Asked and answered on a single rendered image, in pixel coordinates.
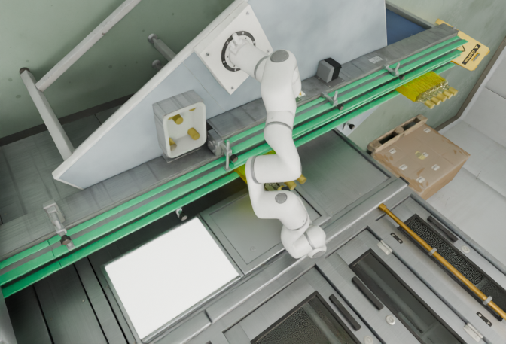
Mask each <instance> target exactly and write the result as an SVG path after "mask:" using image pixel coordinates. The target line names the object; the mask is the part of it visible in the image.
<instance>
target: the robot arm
mask: <svg viewBox="0 0 506 344"><path fill-rule="evenodd" d="M225 60H226V63H227V64H228V65H229V66H230V67H231V68H240V69H242V70H243V71H244V72H245V73H247V74H248V75H250V76H252V77H253V78H254V79H255V80H257V81H258V82H260V83H261V96H262V99H263V101H264V105H265V108H266V111H267V119H266V123H265V127H264V138H265V140H266V142H267V143H268V145H269V146H270V147H271V148H272V149H273V150H274V151H275V152H276V153H277V154H268V155H260V156H259V155H258V156H252V157H249V158H248V160H247V162H246V164H245V174H246V179H247V183H248V191H249V196H250V200H251V204H252V208H253V209H254V212H255V214H256V215H257V216H258V217H259V218H278V219H279V220H280V221H281V222H282V224H283V226H282V231H281V240H282V244H283V245H284V247H285V249H286V250H287V251H288V253H289V254H290V255H291V256H292V257H294V258H300V257H302V256H304V255H306V254H307V255H308V256H309V257H310V258H317V257H320V256H322V255H323V254H324V253H325V252H326V249H327V248H326V245H325V238H326V235H325V232H324V230H323V229H322V228H321V227H319V226H317V225H314V224H313V222H312V221H311V219H310V218H309V215H308V213H307V211H306V208H305V206H304V204H303V202H302V201H301V199H300V197H298V196H296V195H295V193H293V192H291V191H290V189H289V187H288V186H287V187H282V188H281V190H274V191H265V190H264V183H270V182H286V181H293V180H296V179H298V178H299V177H300V175H301V172H302V166H301V161H300V158H299V155H298V152H297V149H296V147H295V145H294V141H293V138H292V130H293V125H294V116H295V112H296V101H295V98H297V97H298V95H299V94H300V91H301V80H300V74H299V71H298V67H297V60H296V58H295V56H294V54H293V53H292V52H291V51H289V50H286V49H279V50H276V51H274V52H272V53H271V54H270V55H268V54H267V53H265V52H263V51H262V50H260V49H258V48H257V47H256V46H254V45H253V43H252V40H251V39H250V38H249V37H248V36H246V35H239V36H238V35H237V34H236V33H233V40H232V41H230V43H229V44H228V46H227V49H226V52H225Z"/></svg>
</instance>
